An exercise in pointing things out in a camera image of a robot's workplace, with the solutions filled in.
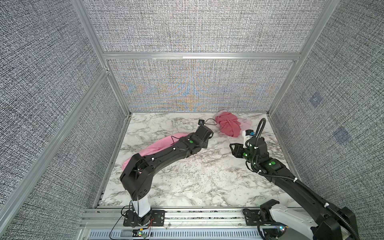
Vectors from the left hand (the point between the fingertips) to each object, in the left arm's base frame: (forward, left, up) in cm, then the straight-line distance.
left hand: (202, 138), depth 87 cm
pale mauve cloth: (+20, -14, -9) cm, 26 cm away
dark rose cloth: (+16, -21, -7) cm, 27 cm away
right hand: (-7, -16, +3) cm, 18 cm away
